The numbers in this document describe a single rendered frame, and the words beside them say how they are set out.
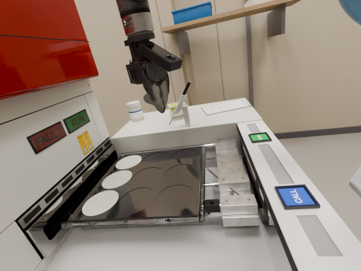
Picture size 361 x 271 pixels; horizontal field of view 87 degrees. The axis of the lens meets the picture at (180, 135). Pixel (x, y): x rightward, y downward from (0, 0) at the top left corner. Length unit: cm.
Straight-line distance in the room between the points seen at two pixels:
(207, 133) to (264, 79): 186
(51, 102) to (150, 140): 37
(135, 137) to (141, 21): 46
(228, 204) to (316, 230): 18
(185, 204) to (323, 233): 28
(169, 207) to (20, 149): 38
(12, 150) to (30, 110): 11
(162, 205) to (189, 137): 35
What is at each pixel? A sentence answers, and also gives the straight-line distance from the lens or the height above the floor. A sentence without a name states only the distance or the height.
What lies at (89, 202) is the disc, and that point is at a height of 90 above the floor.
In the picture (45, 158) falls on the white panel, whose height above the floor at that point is 105.
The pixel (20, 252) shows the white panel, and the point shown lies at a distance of 60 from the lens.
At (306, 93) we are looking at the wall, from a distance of 273.
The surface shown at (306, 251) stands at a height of 96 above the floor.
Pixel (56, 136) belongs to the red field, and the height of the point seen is 109.
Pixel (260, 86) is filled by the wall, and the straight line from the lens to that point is 257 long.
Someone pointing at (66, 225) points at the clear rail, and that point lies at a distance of 60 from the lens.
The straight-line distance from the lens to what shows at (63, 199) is 65.
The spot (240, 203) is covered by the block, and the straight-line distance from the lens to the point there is 48.
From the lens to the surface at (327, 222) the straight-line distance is 40.
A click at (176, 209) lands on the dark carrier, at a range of 50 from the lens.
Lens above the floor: 124
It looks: 22 degrees down
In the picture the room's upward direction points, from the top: 11 degrees counter-clockwise
